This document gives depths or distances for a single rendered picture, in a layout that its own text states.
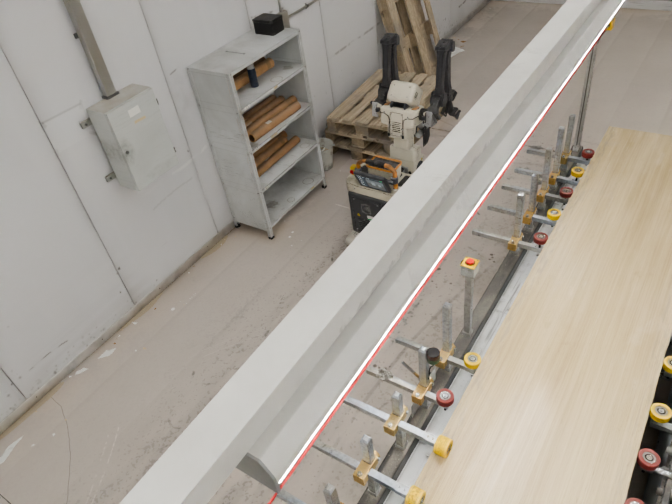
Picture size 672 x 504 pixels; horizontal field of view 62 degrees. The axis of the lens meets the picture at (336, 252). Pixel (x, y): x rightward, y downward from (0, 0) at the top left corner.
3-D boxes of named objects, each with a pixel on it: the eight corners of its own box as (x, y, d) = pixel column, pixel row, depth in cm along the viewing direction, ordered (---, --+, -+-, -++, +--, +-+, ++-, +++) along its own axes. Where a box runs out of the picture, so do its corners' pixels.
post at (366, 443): (370, 497, 250) (359, 439, 219) (374, 491, 252) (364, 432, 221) (377, 501, 248) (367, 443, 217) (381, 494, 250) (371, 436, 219)
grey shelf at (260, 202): (235, 227, 526) (185, 67, 426) (291, 177, 579) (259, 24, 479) (272, 239, 504) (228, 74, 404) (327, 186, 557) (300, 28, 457)
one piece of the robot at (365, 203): (412, 264, 432) (407, 172, 378) (352, 244, 459) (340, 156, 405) (432, 238, 451) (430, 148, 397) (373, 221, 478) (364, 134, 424)
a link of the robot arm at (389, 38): (377, 35, 400) (389, 36, 395) (387, 31, 409) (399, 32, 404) (377, 97, 423) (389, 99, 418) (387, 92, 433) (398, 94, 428)
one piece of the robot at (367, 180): (398, 199, 401) (390, 182, 382) (357, 188, 419) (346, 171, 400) (405, 186, 404) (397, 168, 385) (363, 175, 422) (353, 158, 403)
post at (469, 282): (461, 334, 306) (463, 274, 277) (465, 328, 309) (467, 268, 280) (469, 337, 304) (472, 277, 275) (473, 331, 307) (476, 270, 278)
